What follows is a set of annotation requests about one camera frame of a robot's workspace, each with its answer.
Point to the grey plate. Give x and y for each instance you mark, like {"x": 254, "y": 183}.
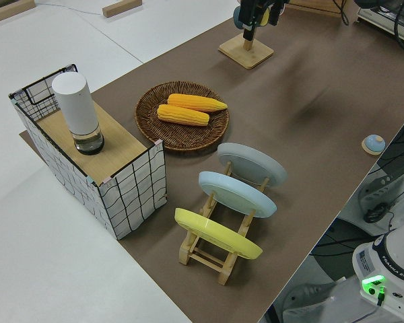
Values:
{"x": 249, "y": 161}

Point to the wooden mug tree stand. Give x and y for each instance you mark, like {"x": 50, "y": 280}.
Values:
{"x": 245, "y": 55}

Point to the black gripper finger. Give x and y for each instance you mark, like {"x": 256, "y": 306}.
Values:
{"x": 249, "y": 18}
{"x": 274, "y": 15}

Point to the white toaster oven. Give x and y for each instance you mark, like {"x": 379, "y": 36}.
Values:
{"x": 377, "y": 17}

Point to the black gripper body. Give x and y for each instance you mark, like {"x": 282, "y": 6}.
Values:
{"x": 264, "y": 3}

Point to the blue service bell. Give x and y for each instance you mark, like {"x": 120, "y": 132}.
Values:
{"x": 373, "y": 144}

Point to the yellow plate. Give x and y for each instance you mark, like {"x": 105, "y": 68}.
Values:
{"x": 215, "y": 235}

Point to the light blue plate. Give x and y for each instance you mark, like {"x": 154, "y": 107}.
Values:
{"x": 235, "y": 195}

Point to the wooden plate rack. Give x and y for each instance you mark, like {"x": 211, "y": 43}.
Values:
{"x": 205, "y": 260}

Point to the dark blue mug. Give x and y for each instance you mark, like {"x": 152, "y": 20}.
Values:
{"x": 236, "y": 18}

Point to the brown wicker basket tray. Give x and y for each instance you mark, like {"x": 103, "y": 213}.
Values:
{"x": 155, "y": 134}

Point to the light wooden drawer cabinet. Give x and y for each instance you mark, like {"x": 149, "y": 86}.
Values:
{"x": 323, "y": 5}

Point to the white cylindrical bottle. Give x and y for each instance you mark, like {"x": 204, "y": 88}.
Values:
{"x": 75, "y": 107}

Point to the yellow corn cob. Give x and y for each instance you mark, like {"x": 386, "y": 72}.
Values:
{"x": 197, "y": 102}
{"x": 183, "y": 115}

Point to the light wooden block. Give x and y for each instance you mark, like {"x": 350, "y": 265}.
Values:
{"x": 123, "y": 8}
{"x": 10, "y": 10}

